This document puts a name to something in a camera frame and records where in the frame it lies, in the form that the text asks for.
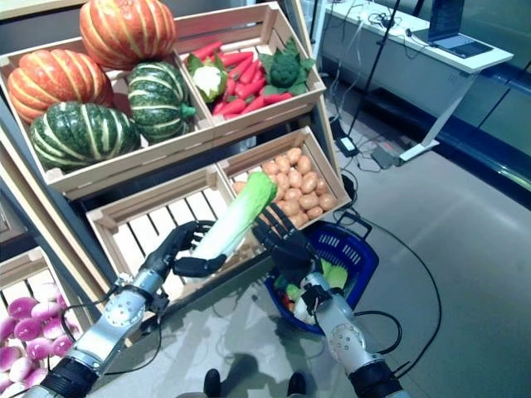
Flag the wooden display stand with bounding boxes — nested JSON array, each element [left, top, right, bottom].
[[0, 0, 353, 345], [0, 136, 109, 308]]

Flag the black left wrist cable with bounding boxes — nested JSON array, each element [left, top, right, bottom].
[[61, 304, 163, 376]]

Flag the white standing desk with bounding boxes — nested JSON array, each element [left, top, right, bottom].
[[323, 0, 515, 162]]

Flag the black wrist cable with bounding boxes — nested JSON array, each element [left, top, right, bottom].
[[61, 304, 163, 376], [354, 310, 403, 356]]

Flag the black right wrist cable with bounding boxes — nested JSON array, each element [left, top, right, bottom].
[[354, 310, 403, 356]]

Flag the black power adapter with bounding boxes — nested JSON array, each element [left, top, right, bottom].
[[334, 136, 358, 157]]

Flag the black basket pull handle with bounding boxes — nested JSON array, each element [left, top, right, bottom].
[[334, 210, 373, 240]]

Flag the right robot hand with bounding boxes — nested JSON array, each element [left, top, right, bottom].
[[251, 201, 324, 286]]

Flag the white cauliflower with leaves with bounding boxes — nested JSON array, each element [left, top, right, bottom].
[[184, 53, 229, 104]]

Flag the orange striped pumpkin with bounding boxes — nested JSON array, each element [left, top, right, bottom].
[[7, 49, 114, 124], [79, 0, 178, 70]]

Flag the green broccoli with leaves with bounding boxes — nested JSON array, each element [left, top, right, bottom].
[[259, 39, 316, 96]]

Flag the black floor cable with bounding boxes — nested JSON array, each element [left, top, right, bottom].
[[335, 172, 443, 378]]

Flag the green striped pumpkin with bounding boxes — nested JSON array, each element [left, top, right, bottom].
[[126, 61, 196, 144], [29, 101, 141, 171]]

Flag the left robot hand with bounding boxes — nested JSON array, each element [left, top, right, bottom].
[[139, 221, 228, 284]]

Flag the grey power strip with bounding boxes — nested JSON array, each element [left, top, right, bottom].
[[370, 148, 393, 169]]

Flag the open laptop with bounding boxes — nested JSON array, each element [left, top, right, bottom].
[[414, 0, 494, 59]]

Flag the glass door display fridge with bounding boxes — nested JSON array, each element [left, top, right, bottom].
[[296, 0, 329, 46]]

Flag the blue plastic shopping basket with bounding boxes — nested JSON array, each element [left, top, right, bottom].
[[265, 221, 379, 336]]

